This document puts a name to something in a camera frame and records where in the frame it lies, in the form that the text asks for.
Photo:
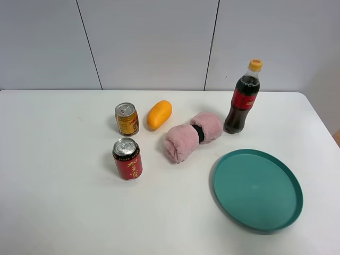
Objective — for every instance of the cola bottle with yellow cap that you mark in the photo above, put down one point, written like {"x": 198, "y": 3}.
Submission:
{"x": 244, "y": 96}

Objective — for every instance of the rolled pink fluffy towel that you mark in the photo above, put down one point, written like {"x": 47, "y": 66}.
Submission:
{"x": 182, "y": 140}

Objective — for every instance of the orange mango fruit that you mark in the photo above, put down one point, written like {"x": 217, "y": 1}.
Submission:
{"x": 159, "y": 114}

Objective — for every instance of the gold drink can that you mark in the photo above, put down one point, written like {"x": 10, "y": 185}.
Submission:
{"x": 127, "y": 119}

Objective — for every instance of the red drink can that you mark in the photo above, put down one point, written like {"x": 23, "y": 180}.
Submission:
{"x": 126, "y": 153}

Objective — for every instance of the teal round plate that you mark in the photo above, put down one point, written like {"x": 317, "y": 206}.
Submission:
{"x": 257, "y": 190}

